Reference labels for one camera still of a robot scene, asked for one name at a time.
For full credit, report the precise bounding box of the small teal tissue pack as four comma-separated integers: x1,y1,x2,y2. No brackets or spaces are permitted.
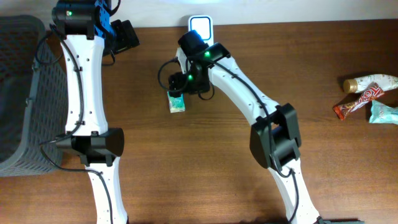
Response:
167,92,185,113

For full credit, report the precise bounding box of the red snack packet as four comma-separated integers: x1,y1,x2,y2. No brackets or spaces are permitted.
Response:
333,82,385,120

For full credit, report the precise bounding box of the teal snack packet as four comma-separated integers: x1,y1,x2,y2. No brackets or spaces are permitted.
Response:
369,100,398,124

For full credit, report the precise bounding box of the white tube with gold cap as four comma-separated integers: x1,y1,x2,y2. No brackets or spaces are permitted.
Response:
343,74,397,93

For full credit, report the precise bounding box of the grey plastic mesh basket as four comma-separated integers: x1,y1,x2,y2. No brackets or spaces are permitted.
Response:
1,16,68,177

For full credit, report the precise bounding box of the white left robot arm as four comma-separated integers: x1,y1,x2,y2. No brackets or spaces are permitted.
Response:
52,1,140,223

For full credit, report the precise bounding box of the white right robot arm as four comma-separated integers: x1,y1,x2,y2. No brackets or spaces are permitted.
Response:
168,30,321,224

